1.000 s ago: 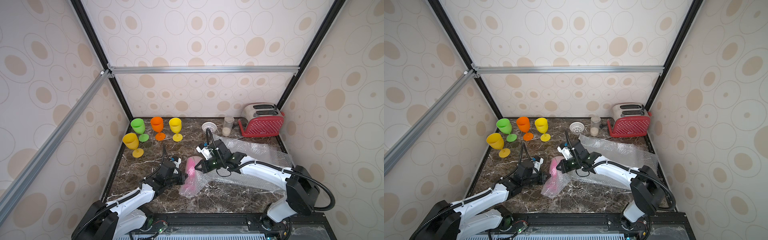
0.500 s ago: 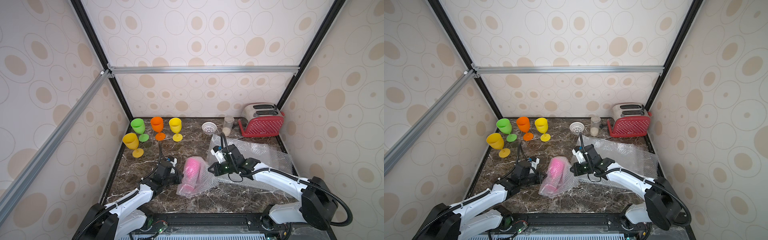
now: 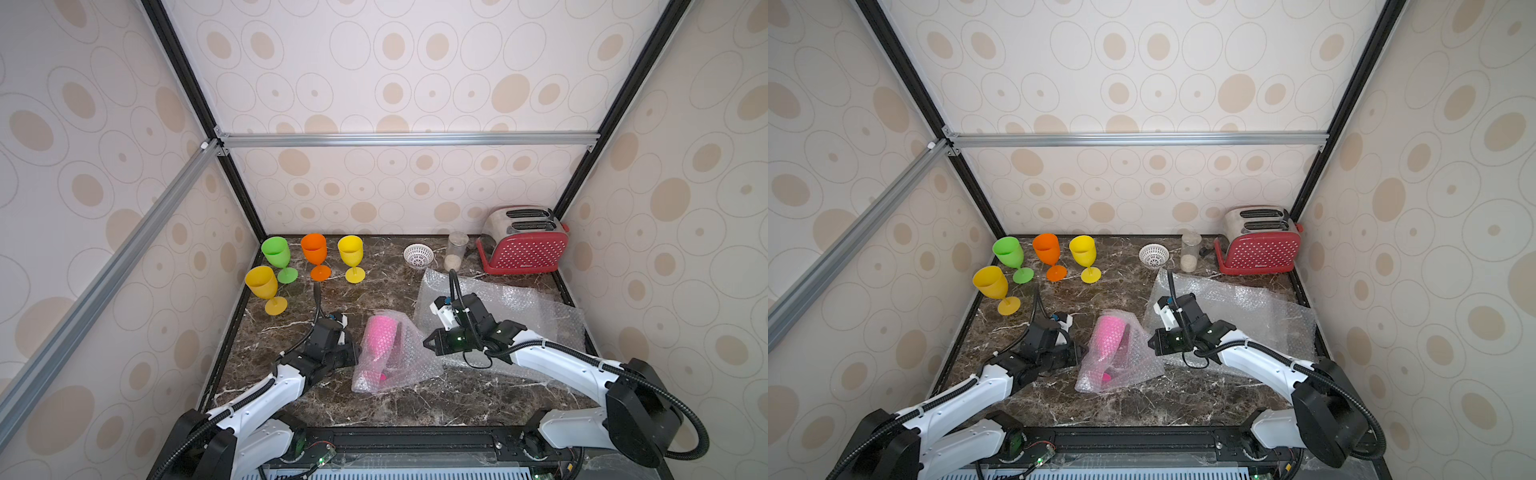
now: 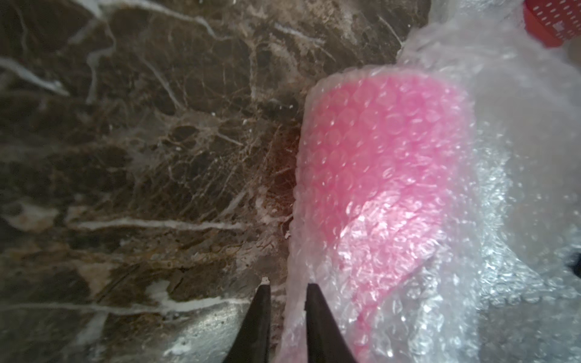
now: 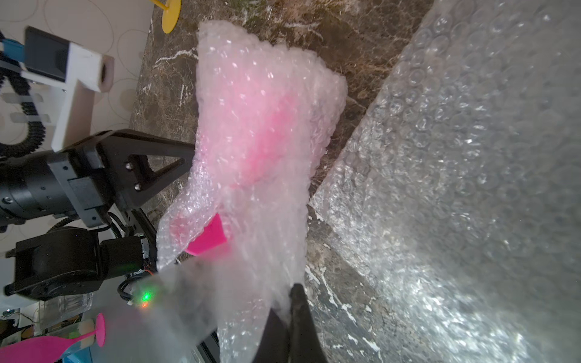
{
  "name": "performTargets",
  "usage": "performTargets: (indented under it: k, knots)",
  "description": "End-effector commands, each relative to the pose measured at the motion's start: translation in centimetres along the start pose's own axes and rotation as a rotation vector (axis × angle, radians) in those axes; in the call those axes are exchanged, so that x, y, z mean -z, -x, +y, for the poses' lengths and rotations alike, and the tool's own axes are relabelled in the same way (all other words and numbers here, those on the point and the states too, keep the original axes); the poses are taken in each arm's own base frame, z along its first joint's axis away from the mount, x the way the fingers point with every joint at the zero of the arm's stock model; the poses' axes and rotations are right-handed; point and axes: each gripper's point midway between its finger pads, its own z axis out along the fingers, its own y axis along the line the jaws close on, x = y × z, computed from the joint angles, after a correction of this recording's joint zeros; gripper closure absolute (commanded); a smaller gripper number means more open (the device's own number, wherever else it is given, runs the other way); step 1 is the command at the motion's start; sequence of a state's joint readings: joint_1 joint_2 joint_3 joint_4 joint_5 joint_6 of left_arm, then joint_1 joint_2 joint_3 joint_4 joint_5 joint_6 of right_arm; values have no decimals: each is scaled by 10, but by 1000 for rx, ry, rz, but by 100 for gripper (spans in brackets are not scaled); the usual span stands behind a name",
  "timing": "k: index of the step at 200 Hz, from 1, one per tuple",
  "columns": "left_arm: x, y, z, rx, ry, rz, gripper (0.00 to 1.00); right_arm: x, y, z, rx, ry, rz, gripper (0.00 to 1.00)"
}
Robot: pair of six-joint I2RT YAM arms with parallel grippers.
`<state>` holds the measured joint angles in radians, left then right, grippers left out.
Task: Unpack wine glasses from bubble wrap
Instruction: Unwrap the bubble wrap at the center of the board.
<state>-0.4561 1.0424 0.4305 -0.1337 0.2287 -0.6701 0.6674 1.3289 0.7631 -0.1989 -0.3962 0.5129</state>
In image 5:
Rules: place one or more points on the clear bubble wrap sheet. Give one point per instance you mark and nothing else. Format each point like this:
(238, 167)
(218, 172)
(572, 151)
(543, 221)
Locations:
(458, 195)

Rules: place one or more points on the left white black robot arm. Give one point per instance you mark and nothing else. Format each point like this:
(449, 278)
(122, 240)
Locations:
(72, 261)

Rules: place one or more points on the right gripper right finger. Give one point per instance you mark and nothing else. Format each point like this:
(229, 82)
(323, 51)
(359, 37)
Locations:
(304, 341)

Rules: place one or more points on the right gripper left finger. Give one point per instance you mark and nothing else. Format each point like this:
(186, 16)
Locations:
(274, 345)

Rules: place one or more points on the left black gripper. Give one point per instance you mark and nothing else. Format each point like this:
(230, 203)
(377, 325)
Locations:
(79, 182)

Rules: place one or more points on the pink bubble glass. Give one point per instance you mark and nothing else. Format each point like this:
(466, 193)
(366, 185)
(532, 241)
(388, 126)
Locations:
(233, 243)

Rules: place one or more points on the beige bubble glass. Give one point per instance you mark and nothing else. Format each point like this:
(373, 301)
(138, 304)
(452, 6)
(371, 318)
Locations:
(171, 12)

